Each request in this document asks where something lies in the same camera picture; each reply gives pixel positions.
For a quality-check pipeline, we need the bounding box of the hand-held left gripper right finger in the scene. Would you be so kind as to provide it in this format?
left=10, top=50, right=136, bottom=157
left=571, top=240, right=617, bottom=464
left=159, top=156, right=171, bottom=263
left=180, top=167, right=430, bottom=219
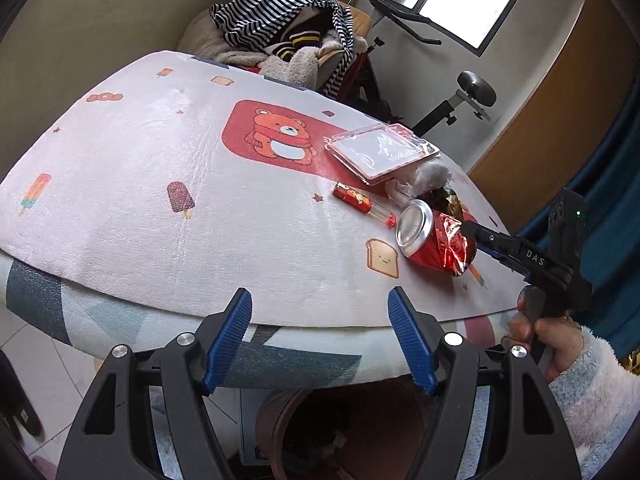
left=387, top=286, right=583, bottom=480

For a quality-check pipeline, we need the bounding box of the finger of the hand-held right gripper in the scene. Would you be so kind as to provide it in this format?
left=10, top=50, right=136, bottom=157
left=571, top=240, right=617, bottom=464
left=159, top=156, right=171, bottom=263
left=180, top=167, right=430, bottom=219
left=492, top=252, right=532, bottom=282
left=460, top=220, right=557, bottom=272

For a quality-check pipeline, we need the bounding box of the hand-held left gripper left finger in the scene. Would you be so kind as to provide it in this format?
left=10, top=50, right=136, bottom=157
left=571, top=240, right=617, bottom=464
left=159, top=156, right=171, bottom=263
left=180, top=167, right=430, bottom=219
left=56, top=287, right=253, bottom=480

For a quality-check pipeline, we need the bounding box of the crushed red drink can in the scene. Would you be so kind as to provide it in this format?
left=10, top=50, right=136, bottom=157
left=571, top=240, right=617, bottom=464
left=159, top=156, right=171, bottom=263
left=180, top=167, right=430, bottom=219
left=396, top=199, right=481, bottom=279

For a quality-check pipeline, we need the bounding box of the brown trash bin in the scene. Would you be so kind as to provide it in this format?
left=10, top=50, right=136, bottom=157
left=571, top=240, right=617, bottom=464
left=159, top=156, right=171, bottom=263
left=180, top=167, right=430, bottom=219
left=254, top=377, right=432, bottom=480

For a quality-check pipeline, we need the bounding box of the person's right forearm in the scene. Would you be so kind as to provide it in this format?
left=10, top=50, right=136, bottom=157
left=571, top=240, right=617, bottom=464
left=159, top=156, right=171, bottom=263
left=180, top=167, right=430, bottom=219
left=547, top=326, right=640, bottom=480

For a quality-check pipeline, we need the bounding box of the person's right hand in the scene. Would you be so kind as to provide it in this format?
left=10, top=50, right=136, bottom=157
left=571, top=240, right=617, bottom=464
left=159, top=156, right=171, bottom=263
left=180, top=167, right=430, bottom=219
left=501, top=285, right=586, bottom=384

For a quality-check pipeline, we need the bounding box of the dark green gold wrapper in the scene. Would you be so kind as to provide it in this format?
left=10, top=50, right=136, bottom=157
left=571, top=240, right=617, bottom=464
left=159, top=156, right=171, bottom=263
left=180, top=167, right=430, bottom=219
left=429, top=185, right=472, bottom=222

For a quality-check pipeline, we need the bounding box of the blue curtain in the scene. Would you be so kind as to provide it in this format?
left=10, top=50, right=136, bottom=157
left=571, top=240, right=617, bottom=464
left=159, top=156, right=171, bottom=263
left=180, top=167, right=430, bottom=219
left=515, top=95, right=640, bottom=361

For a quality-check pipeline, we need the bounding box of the crumpled clear plastic wrap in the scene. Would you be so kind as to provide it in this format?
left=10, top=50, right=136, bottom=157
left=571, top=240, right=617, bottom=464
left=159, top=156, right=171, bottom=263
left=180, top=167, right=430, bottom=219
left=385, top=156, right=469, bottom=209

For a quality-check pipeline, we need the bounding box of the wooden door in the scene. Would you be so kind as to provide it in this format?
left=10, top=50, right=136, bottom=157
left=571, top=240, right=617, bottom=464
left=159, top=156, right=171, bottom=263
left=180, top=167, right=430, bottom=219
left=467, top=0, right=632, bottom=207

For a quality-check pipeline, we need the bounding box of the black exercise bike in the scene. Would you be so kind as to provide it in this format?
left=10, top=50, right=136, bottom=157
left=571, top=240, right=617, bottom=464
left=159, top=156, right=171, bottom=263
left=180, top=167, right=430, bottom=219
left=345, top=0, right=498, bottom=137

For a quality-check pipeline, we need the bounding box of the red and clear plastic tube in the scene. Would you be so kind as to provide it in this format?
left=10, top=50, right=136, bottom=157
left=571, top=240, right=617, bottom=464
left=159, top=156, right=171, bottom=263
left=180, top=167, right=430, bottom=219
left=332, top=183, right=399, bottom=230

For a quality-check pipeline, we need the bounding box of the clear plastic case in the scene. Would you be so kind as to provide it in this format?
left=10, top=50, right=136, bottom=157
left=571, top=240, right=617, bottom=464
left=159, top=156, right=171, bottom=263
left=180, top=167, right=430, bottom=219
left=325, top=121, right=441, bottom=187

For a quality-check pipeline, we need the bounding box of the grey patterned table cover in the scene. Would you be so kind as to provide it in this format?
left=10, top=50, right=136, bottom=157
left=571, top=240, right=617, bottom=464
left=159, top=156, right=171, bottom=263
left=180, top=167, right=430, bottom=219
left=0, top=54, right=521, bottom=392

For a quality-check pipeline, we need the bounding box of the dark slipper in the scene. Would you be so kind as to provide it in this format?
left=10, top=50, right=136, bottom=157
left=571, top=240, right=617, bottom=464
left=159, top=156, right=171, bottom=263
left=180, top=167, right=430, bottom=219
left=0, top=349, right=47, bottom=445

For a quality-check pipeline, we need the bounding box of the tan chair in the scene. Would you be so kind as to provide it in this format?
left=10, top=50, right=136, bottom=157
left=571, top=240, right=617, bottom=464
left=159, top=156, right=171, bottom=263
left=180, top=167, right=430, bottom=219
left=320, top=4, right=374, bottom=97

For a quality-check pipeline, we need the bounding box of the beige fleece towel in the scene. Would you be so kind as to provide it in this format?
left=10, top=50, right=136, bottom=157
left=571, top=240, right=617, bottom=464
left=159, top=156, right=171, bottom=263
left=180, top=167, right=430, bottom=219
left=260, top=46, right=322, bottom=89

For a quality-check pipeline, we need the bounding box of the dark sweater with yellow stripes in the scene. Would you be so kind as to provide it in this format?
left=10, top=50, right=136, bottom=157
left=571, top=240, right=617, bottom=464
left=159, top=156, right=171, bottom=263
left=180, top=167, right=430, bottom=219
left=264, top=6, right=332, bottom=62

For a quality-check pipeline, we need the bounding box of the white fleece blanket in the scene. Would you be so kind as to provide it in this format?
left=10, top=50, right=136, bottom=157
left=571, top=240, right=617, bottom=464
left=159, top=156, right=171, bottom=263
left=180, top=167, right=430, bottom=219
left=182, top=9, right=266, bottom=68

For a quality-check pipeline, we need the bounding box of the pile of clothes on chair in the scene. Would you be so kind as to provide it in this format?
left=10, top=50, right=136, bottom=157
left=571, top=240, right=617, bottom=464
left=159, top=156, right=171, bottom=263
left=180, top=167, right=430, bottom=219
left=210, top=0, right=357, bottom=102

